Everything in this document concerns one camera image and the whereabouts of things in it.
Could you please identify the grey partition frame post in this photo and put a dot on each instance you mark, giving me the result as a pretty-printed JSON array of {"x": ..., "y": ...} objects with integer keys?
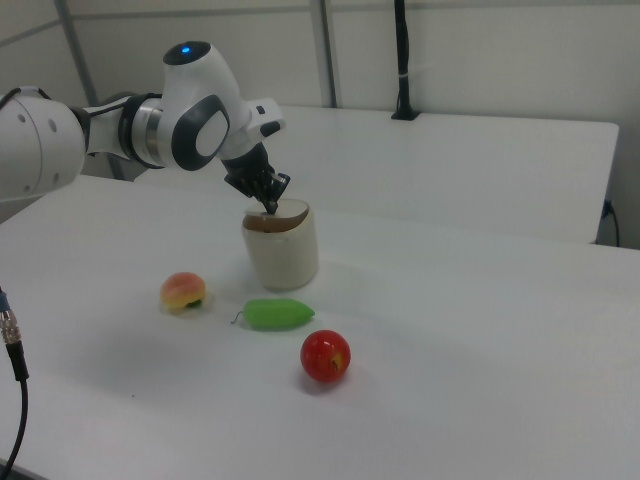
[
  {"x": 80, "y": 55},
  {"x": 327, "y": 50}
]

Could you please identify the orange yellow toy peach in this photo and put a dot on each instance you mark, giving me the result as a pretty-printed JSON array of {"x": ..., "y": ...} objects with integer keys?
[{"x": 181, "y": 291}]

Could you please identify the red toy apple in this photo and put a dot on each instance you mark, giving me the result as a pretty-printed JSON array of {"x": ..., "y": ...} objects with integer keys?
[{"x": 322, "y": 355}]

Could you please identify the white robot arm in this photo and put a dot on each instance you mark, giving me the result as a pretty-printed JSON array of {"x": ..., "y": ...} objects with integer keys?
[{"x": 200, "y": 115}]

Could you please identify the white ceramic cup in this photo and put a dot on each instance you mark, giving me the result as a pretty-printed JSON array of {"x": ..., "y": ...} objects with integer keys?
[{"x": 282, "y": 255}]

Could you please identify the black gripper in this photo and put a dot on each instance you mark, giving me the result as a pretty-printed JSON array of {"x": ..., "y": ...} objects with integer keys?
[{"x": 252, "y": 175}]

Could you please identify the black pole with base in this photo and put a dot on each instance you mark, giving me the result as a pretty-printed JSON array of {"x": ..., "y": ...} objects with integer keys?
[{"x": 403, "y": 60}]

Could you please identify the green toy cucumber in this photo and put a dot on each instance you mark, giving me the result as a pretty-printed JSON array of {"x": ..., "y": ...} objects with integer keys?
[{"x": 275, "y": 314}]

